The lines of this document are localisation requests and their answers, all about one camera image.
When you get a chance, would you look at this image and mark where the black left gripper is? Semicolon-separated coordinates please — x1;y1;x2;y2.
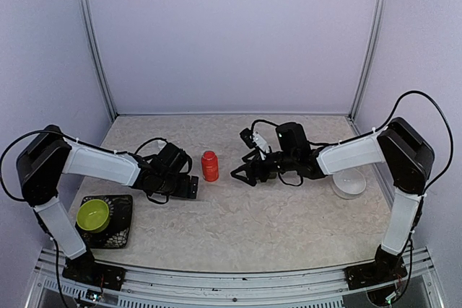
157;174;199;199

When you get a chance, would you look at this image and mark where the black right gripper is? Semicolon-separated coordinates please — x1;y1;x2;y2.
230;149;297;187

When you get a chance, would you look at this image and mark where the red bottle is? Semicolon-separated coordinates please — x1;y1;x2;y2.
201;151;219;182

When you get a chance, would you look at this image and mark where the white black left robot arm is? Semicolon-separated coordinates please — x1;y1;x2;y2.
1;125;199;283

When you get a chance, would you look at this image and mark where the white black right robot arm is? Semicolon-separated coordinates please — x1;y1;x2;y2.
230;114;442;282

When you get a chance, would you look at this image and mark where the black patterned square plate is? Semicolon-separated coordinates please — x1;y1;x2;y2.
75;195;134;250

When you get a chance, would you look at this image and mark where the white bowl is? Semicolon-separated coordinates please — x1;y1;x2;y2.
332;169;366;200

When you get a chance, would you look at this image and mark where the green bowl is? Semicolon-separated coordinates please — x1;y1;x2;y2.
77;199;110;233

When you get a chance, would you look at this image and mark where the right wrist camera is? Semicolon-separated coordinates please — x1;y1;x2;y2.
240;128;271;160

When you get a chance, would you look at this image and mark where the right camera black cable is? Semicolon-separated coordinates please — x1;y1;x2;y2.
250;118;282;136

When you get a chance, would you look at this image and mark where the camera black cable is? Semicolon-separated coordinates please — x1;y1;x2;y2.
250;118;282;136
134;137;170;157

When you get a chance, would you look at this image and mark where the left camera black cable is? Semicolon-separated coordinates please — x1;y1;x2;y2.
134;137;170;157

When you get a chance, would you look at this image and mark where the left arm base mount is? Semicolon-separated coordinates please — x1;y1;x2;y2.
62;263;126;291

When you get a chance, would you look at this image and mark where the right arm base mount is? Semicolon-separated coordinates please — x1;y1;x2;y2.
344;263;408;290

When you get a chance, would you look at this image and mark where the front aluminium rail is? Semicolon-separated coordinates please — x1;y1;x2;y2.
20;247;448;307

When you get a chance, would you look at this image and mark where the right aluminium frame post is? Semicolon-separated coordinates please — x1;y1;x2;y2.
349;0;386;123

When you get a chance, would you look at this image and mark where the aluminium frame post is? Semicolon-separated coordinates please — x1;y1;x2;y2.
349;0;386;123
79;0;118;123

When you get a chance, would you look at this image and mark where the left aluminium frame post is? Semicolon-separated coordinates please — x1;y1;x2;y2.
79;0;118;123

